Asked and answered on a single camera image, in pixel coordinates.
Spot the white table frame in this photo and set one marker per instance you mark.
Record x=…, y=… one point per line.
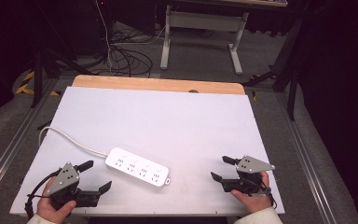
x=199, y=20

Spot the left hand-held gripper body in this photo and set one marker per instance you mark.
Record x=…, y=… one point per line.
x=62, y=180

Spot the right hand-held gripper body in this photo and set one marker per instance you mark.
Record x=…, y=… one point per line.
x=251, y=165

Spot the black metal stand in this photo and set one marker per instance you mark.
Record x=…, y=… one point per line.
x=38, y=68
x=292, y=62

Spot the white power strip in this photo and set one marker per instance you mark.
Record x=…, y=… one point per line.
x=136, y=170

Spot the white board table cover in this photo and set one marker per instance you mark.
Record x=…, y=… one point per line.
x=167, y=124

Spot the person's left hand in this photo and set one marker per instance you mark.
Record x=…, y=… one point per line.
x=51, y=209

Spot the aluminium floor rail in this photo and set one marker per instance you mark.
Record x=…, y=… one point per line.
x=304, y=161
x=18, y=137

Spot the person's right hand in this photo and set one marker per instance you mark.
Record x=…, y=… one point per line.
x=253, y=202

